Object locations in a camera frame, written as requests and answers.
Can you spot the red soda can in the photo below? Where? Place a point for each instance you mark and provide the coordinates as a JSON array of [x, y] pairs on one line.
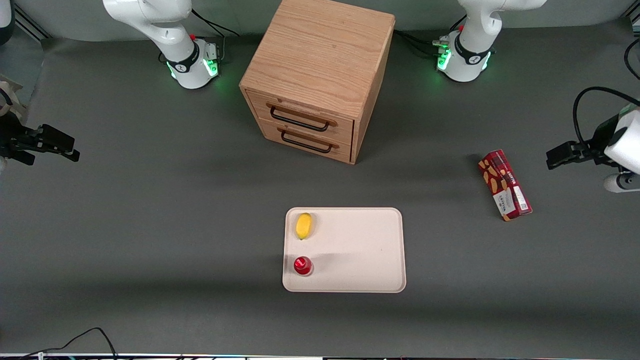
[[302, 265]]

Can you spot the aluminium frame rail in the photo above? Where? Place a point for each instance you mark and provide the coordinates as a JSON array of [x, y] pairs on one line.
[[30, 25]]

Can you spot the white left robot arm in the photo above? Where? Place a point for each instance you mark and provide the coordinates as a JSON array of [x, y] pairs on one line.
[[470, 55]]

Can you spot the red cookie box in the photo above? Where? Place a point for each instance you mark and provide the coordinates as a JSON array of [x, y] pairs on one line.
[[500, 182]]

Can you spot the wooden upper drawer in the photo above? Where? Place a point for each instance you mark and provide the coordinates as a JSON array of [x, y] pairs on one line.
[[257, 106]]

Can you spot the yellow lemon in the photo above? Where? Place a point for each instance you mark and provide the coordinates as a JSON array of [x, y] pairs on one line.
[[303, 226]]

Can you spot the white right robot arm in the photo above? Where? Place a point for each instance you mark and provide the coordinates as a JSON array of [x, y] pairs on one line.
[[185, 55]]

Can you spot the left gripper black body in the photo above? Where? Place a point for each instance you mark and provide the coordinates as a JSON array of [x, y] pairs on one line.
[[592, 148]]

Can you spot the wooden drawer cabinet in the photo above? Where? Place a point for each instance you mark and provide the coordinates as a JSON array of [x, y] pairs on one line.
[[320, 50]]

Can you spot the beige plastic tray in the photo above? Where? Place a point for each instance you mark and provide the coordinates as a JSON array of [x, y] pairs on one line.
[[360, 250]]

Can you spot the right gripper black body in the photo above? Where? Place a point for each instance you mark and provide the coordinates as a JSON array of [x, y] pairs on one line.
[[11, 137]]

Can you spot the wooden lower drawer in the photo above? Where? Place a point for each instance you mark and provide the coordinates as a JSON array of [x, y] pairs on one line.
[[345, 150]]

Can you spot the wooden drawer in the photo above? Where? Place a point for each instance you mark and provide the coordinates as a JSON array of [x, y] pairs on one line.
[[345, 150], [257, 106]]

